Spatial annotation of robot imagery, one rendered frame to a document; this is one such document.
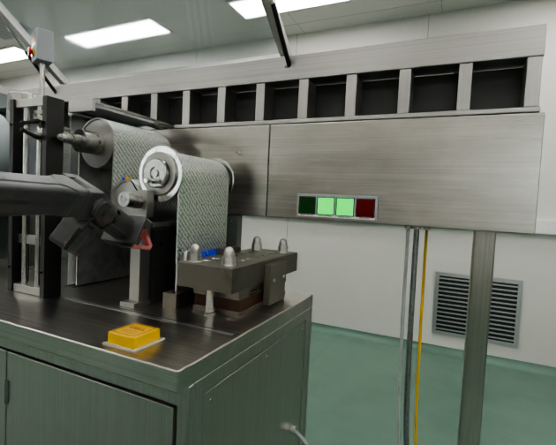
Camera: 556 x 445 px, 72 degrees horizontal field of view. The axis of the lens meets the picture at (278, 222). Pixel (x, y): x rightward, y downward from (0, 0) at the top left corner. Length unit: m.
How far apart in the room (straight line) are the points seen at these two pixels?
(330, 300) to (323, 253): 0.44
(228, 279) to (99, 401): 0.35
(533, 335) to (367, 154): 2.69
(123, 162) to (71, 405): 0.65
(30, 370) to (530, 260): 3.22
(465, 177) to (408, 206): 0.16
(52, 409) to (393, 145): 1.05
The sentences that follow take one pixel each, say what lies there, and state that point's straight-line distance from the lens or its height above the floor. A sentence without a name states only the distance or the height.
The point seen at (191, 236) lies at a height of 1.08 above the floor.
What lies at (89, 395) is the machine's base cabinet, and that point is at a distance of 0.93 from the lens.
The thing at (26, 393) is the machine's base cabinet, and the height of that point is 0.73.
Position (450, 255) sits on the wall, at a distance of 3.47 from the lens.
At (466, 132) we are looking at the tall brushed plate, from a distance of 1.14.
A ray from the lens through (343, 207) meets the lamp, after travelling 1.16.
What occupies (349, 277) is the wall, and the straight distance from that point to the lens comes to 3.62.
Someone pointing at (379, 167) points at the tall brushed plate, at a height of 1.30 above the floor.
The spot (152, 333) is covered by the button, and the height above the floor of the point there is 0.92.
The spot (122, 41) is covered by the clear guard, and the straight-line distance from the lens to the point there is 1.65.
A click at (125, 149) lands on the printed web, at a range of 1.24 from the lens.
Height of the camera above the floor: 1.19
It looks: 3 degrees down
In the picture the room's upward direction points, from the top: 3 degrees clockwise
